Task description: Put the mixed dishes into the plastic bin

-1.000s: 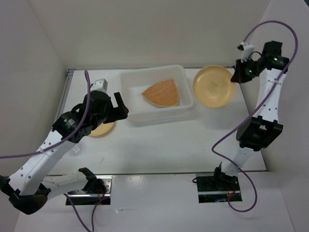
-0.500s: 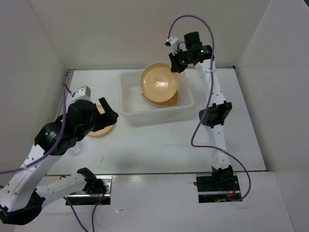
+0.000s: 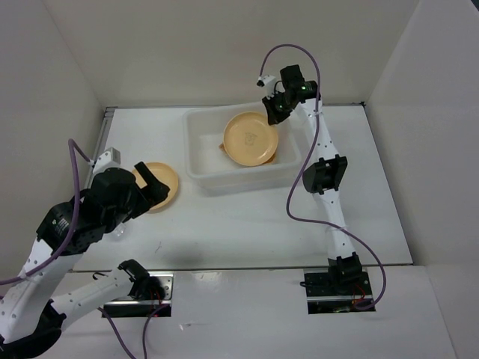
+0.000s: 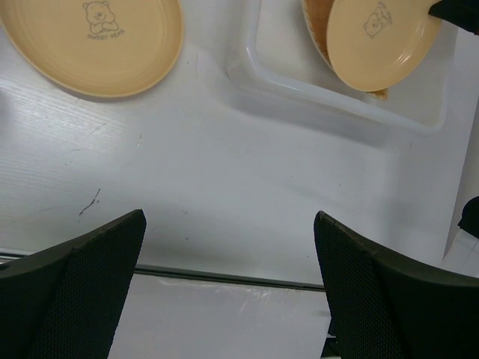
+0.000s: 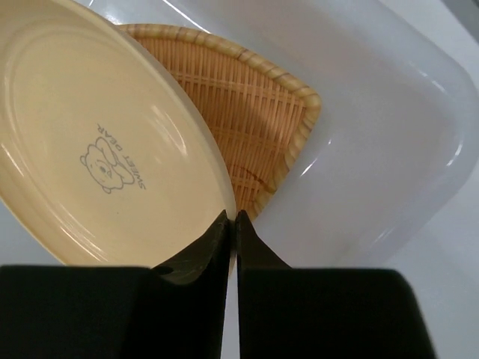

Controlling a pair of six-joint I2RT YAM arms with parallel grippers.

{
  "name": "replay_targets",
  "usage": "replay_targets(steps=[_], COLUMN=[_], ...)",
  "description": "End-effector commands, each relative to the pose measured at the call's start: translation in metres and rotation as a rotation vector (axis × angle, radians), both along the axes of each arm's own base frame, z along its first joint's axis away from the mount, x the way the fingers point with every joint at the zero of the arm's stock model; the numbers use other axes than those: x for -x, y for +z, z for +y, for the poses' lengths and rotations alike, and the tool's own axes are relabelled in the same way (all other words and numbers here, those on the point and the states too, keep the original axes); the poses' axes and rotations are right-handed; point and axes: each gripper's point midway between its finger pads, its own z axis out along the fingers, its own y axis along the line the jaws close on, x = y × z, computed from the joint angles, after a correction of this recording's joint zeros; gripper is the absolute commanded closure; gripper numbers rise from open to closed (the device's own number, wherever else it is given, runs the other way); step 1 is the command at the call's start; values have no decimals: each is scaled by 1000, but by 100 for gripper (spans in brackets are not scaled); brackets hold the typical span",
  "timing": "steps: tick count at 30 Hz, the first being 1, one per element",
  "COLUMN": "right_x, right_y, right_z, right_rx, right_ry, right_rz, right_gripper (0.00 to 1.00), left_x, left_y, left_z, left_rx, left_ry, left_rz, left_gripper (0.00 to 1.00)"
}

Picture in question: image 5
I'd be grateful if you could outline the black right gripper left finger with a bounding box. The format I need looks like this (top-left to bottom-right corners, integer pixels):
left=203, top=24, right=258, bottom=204
left=1, top=213, right=229, bottom=358

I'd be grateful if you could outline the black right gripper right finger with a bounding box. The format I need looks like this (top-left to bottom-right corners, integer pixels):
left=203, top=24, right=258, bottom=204
left=236, top=212, right=436, bottom=358

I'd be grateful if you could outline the yellow bear plate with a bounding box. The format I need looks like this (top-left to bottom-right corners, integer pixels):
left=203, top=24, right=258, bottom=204
left=1, top=1, right=237, bottom=267

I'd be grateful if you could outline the triangular woven bamboo basket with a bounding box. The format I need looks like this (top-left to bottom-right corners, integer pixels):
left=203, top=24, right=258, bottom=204
left=119, top=24, right=322, bottom=219

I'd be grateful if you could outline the translucent white plastic bin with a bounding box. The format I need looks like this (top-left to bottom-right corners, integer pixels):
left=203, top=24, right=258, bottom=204
left=86, top=1, right=478, bottom=269

